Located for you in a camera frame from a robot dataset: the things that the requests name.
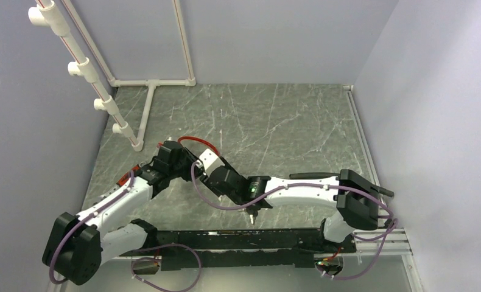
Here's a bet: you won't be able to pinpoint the red cable lock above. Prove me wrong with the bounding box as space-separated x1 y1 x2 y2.
178 136 221 156

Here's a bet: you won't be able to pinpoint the black-headed keys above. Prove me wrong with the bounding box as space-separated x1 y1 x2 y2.
248 213 257 225

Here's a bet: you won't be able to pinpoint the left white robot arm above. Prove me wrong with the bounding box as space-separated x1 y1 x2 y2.
42 141 198 285

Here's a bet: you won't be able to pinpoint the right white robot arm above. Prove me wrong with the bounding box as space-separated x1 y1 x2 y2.
200 166 379 252

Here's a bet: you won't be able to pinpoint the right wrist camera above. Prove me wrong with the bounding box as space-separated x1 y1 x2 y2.
198 149 225 175

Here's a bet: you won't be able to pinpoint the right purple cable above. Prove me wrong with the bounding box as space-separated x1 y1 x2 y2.
190 161 399 281

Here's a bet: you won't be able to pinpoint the purple cable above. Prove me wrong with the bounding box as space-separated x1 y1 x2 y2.
49 171 203 292
190 161 399 281

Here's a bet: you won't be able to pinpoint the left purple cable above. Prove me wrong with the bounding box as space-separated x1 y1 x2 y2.
49 171 203 292

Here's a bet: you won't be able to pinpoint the red-handled adjustable wrench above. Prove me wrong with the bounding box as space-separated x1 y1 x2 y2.
116 164 141 187

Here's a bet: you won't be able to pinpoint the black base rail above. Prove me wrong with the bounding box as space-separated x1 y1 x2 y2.
125 228 356 271

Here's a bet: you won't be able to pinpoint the black rubber hose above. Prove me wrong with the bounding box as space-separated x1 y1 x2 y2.
289 172 395 198

